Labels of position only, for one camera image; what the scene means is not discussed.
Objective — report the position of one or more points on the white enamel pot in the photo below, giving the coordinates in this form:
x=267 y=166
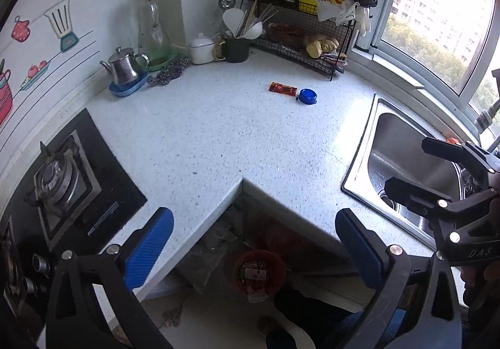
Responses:
x=201 y=50

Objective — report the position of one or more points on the orange sponge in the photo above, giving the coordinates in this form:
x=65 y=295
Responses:
x=453 y=140

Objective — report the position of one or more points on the steel wool scrubber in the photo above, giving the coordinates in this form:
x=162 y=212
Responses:
x=170 y=71

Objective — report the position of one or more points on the dark green mug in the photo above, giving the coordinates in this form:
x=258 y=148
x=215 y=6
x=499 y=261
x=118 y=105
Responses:
x=236 y=50

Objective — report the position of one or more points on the kitchen wall sticker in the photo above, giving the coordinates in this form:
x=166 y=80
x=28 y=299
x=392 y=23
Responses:
x=58 y=28

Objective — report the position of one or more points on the pile of clear plastic bags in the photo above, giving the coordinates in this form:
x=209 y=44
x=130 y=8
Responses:
x=207 y=255

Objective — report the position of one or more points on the ginger root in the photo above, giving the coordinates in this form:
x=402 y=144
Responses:
x=320 y=47

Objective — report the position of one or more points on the stainless steel sink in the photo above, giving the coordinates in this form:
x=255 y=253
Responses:
x=394 y=161

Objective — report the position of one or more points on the person's right hand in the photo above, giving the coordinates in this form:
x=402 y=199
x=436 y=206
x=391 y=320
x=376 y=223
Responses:
x=482 y=282

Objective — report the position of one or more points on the red sauce packet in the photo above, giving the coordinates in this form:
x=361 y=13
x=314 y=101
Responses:
x=283 y=88

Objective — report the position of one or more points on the steel faucet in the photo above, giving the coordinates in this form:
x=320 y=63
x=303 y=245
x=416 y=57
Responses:
x=486 y=114

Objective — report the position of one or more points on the dried red chilies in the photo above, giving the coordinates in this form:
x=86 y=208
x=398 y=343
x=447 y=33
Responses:
x=287 y=33

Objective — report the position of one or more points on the black gas stove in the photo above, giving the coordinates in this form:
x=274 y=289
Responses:
x=97 y=192

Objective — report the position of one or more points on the blue round lid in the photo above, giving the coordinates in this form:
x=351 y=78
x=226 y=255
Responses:
x=308 y=95

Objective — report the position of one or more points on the red plastic bin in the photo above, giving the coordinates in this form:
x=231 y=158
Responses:
x=277 y=274

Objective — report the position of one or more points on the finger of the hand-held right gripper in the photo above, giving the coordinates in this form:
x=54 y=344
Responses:
x=414 y=196
x=465 y=155

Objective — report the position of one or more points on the green dish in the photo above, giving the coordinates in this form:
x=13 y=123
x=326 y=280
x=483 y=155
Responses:
x=168 y=59

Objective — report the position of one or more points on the person's leg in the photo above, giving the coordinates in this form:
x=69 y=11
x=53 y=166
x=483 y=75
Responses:
x=324 y=317

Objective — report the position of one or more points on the white plastic gloves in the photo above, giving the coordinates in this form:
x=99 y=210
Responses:
x=343 y=11

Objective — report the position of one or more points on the glass carafe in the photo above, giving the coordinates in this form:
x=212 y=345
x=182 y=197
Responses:
x=152 y=32

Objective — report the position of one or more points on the bundle of chopsticks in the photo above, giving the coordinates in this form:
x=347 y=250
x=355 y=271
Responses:
x=258 y=16

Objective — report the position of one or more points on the white window frame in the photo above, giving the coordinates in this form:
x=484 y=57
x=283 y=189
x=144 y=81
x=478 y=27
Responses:
x=386 y=1

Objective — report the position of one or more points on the floor rag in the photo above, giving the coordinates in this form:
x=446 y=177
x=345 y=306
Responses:
x=172 y=315

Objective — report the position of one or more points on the white rice spoon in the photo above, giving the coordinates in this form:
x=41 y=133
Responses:
x=253 y=31
x=232 y=20

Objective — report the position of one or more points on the steel teapot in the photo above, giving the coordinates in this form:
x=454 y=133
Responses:
x=123 y=67

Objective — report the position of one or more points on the blue dish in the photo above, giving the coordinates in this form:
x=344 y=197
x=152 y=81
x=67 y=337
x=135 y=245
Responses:
x=129 y=89

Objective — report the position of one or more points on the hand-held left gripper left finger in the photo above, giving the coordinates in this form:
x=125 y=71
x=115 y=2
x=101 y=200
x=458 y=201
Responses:
x=150 y=247

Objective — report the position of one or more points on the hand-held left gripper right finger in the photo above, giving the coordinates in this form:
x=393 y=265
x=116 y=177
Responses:
x=359 y=251

